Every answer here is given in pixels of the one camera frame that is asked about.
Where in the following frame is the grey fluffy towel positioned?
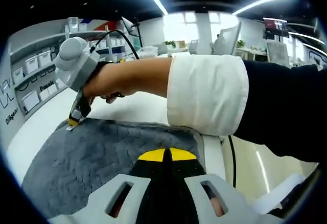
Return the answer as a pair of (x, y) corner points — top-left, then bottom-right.
(21, 118), (205, 216)

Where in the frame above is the person's right hand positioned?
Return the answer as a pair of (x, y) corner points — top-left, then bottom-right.
(83, 60), (136, 105)

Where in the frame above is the grey metal shelf rack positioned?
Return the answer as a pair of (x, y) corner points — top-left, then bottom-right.
(9, 16), (144, 118)

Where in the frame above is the row of white storage bins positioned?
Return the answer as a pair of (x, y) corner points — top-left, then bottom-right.
(12, 37), (123, 112)

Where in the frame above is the white office chair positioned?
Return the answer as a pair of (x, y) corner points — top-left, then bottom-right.
(211, 21), (242, 56)
(265, 41), (291, 65)

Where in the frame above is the large hanging display screen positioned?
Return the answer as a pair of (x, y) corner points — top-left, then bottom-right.
(263, 17), (291, 40)

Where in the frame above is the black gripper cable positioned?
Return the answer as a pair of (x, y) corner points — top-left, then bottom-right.
(89, 29), (141, 61)

